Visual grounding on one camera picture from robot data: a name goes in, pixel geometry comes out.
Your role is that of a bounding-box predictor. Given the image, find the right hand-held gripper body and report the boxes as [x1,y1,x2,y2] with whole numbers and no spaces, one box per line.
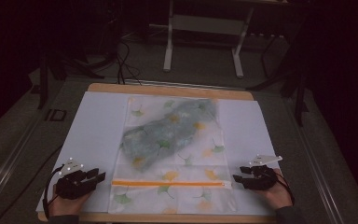
[244,154,283,191]

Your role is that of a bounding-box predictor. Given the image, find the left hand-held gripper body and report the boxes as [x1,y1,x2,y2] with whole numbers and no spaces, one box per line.
[55,157,91,201]

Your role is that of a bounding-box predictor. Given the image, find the translucent leaf-print zipper bag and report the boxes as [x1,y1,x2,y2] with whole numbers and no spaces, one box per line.
[107,95,238,216]

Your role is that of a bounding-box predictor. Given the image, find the blue-green fuzzy cloth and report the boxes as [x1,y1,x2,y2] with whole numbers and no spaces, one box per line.
[120,98,219,173]

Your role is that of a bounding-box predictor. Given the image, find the person's left hand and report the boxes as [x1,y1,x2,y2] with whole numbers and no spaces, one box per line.
[48,186,91,217]

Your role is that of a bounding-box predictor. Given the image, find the person's right hand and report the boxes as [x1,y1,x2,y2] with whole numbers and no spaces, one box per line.
[255,168,294,211]

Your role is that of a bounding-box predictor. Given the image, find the white paper sheet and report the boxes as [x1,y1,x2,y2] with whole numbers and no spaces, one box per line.
[35,91,278,217]

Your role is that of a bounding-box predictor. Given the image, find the black metal stand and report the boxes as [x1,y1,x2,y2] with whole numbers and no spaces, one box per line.
[247,31,310,128]
[36,43,105,110]

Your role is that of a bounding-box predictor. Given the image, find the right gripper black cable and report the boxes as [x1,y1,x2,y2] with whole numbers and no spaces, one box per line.
[274,171,296,206]

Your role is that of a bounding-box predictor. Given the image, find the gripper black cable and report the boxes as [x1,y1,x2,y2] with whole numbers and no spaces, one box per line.
[42,164,65,219]
[274,171,296,206]

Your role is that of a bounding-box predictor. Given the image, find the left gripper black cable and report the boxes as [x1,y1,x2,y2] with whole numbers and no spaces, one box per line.
[42,164,65,219]

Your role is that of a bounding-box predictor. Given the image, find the metal floor rail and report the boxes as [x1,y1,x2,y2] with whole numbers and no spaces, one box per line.
[282,97,347,224]
[0,113,46,216]

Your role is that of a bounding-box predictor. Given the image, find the black rectangular floor bracket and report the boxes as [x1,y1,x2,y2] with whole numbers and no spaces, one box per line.
[44,108,68,122]

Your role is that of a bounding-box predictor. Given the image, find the black floor cables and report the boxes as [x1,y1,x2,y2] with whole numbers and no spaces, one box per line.
[115,39,143,86]

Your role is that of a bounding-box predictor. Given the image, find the white metal table frame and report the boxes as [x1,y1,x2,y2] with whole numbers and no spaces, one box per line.
[162,0,256,79]

